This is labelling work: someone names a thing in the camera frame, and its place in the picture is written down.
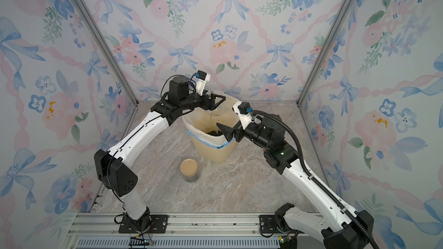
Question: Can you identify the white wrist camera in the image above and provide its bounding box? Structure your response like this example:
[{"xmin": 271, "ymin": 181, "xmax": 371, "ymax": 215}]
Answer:
[
  {"xmin": 195, "ymin": 70, "xmax": 211, "ymax": 96},
  {"xmin": 233, "ymin": 101, "xmax": 260, "ymax": 130}
]

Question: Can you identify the glass jar tan lid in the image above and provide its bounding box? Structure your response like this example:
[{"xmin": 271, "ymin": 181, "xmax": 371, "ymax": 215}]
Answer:
[{"xmin": 180, "ymin": 159, "xmax": 199, "ymax": 182}]

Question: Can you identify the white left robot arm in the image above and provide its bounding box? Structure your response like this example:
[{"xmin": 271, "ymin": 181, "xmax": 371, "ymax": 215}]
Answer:
[{"xmin": 94, "ymin": 71, "xmax": 226, "ymax": 222}]

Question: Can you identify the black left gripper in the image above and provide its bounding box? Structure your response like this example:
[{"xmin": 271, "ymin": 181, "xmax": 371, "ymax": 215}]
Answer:
[{"xmin": 182, "ymin": 90, "xmax": 226, "ymax": 113}]

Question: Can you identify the cream ribbed trash bin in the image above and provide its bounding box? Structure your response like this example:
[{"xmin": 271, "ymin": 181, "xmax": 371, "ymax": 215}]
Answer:
[{"xmin": 192, "ymin": 134, "xmax": 236, "ymax": 164}]

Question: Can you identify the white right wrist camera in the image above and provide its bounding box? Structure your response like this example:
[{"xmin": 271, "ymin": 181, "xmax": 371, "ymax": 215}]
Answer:
[{"xmin": 233, "ymin": 101, "xmax": 260, "ymax": 130}]

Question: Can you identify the glass jar with tea leaves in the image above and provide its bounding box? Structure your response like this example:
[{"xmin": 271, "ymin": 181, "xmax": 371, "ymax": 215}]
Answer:
[{"xmin": 208, "ymin": 108, "xmax": 225, "ymax": 118}]

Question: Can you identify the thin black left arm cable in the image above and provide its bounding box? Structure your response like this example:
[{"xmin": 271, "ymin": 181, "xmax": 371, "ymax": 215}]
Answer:
[{"xmin": 160, "ymin": 74, "xmax": 195, "ymax": 101}]

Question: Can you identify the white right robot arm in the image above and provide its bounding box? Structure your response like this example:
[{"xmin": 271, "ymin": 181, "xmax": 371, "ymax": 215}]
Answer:
[{"xmin": 217, "ymin": 110, "xmax": 378, "ymax": 249}]

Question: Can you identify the translucent bin liner blue band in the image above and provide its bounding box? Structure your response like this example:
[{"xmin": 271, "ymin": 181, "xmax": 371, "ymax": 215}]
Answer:
[{"xmin": 182, "ymin": 91, "xmax": 239, "ymax": 137}]

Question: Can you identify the aluminium mounting rail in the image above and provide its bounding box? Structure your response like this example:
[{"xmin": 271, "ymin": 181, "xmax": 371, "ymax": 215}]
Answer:
[{"xmin": 65, "ymin": 212, "xmax": 364, "ymax": 249}]

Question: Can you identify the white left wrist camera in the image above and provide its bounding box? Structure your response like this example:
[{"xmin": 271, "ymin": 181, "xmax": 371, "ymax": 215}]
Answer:
[{"xmin": 195, "ymin": 70, "xmax": 211, "ymax": 96}]

